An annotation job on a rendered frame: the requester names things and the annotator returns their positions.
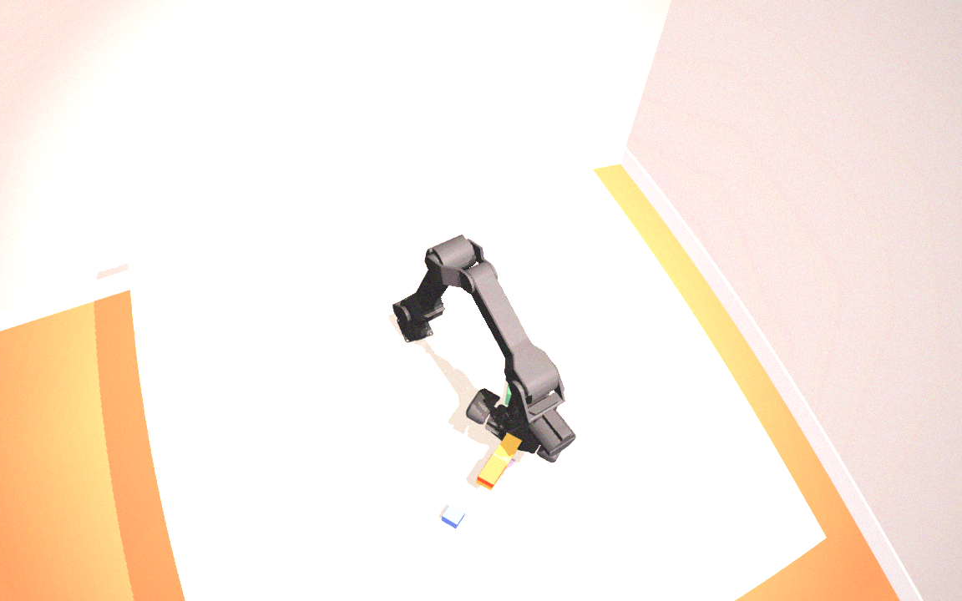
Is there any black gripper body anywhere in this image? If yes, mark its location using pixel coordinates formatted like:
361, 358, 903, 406
465, 388, 560, 463

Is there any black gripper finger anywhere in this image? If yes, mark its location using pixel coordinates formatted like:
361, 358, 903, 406
485, 404, 507, 441
518, 439, 540, 454

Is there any blue block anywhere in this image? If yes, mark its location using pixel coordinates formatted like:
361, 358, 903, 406
441, 503, 466, 529

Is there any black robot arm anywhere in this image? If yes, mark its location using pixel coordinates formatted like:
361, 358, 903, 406
392, 235, 577, 457

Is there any yellow bar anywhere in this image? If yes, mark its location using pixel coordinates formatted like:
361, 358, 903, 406
476, 433, 522, 491

